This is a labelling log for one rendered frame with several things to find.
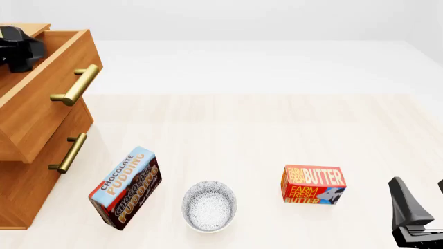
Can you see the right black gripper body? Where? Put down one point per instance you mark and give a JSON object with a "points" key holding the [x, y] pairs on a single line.
{"points": [[420, 237]]}

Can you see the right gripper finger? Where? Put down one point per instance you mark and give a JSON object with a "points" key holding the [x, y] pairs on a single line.
{"points": [[406, 207], [440, 185]]}

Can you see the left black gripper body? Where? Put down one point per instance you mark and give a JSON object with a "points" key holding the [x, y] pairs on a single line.
{"points": [[24, 53]]}

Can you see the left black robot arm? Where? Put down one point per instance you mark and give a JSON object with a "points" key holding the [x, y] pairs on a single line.
{"points": [[8, 33]]}

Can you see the open wooden drawer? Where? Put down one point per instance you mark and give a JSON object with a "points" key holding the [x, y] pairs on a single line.
{"points": [[38, 111]]}

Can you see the closed wooden drawer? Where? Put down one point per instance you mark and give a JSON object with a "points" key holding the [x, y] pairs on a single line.
{"points": [[52, 186]]}

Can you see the wooden cabinet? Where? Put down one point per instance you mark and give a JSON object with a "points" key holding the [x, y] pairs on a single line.
{"points": [[14, 197]]}

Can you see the patterned black and white bowl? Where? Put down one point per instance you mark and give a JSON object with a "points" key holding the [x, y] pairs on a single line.
{"points": [[209, 207]]}

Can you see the red butter box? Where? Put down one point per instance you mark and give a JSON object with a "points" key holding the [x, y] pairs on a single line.
{"points": [[311, 185]]}

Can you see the chocolate pudding box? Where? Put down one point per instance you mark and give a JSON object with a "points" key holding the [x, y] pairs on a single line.
{"points": [[129, 185]]}

